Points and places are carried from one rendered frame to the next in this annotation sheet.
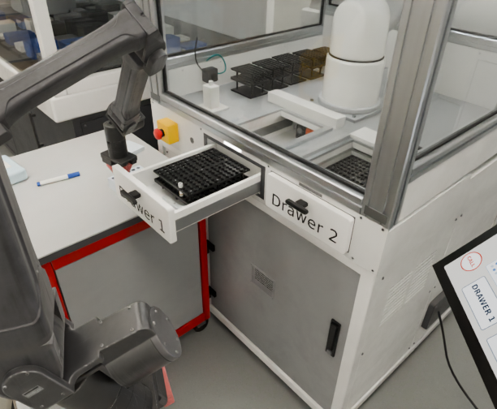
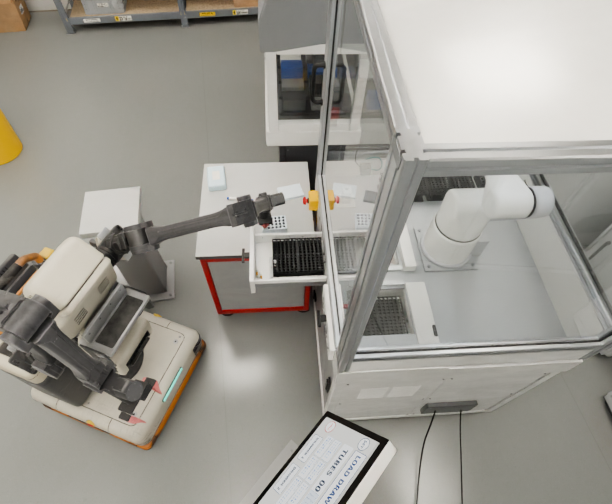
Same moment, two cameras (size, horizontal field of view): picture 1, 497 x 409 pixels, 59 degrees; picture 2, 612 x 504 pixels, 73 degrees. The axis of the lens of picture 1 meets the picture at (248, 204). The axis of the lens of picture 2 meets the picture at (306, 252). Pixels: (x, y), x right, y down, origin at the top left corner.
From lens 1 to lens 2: 1.06 m
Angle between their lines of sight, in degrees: 33
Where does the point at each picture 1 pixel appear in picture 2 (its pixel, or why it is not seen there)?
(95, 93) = (298, 134)
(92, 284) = (228, 272)
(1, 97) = (156, 235)
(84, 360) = (107, 387)
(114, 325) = (118, 382)
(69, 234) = (219, 248)
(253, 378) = (309, 361)
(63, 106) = (273, 138)
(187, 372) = (278, 332)
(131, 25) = (226, 219)
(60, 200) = not seen: hidden behind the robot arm
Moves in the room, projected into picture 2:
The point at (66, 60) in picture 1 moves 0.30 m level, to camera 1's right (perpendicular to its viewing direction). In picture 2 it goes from (188, 227) to (255, 277)
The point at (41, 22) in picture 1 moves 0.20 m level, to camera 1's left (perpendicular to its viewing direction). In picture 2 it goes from (270, 87) to (240, 71)
